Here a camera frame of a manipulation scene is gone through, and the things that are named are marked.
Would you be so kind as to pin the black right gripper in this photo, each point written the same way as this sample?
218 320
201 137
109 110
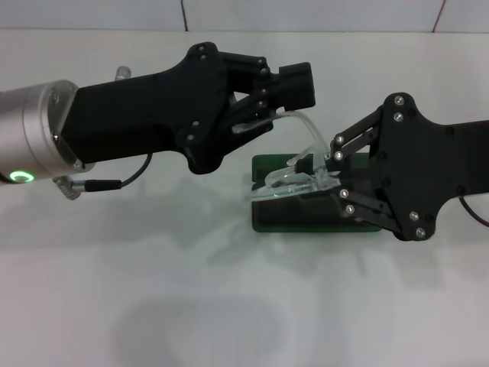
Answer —
420 164

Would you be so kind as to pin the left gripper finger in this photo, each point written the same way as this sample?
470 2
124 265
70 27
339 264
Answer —
296 86

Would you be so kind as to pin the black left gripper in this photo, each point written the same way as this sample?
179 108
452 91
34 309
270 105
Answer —
145 118

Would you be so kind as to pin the clear white glasses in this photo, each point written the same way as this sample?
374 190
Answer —
290 187

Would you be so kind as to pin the green glasses case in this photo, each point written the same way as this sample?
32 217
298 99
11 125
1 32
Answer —
290 218

